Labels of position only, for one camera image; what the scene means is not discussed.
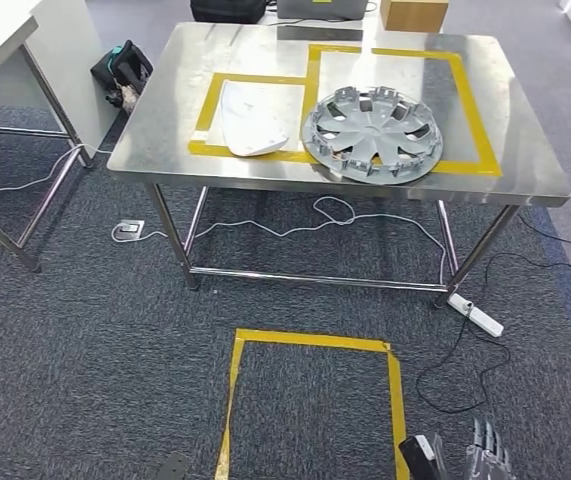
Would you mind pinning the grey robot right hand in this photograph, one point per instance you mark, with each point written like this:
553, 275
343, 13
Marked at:
489, 457

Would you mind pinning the grey plastic wheel hubcap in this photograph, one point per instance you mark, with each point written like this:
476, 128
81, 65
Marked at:
372, 136

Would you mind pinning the stainless steel workbench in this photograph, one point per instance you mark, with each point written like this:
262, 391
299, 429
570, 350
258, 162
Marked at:
165, 132

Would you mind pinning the white power strip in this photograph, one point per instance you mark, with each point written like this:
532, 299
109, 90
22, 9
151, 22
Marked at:
477, 316

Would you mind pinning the yellow floor tape square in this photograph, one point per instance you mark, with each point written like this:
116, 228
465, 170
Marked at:
315, 339

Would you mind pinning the brown cardboard box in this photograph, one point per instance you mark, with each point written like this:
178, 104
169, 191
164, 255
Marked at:
412, 14

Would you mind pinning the white plastic mirror cover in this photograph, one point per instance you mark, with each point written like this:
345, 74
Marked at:
252, 119

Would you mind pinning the grey laptop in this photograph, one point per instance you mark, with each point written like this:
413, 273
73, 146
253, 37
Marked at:
323, 8

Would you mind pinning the floor power socket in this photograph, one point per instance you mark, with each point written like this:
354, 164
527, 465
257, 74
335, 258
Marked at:
129, 230

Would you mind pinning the black carrying case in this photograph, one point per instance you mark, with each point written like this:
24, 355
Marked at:
228, 10

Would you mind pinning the black and teal bag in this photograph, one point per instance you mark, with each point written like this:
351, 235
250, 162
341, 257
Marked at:
125, 69

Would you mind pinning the white desk with steel legs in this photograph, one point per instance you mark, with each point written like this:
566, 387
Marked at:
65, 66

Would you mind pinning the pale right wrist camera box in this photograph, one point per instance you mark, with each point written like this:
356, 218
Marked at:
417, 457

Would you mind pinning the black left wrist camera bracket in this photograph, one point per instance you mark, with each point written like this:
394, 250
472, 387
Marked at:
172, 467

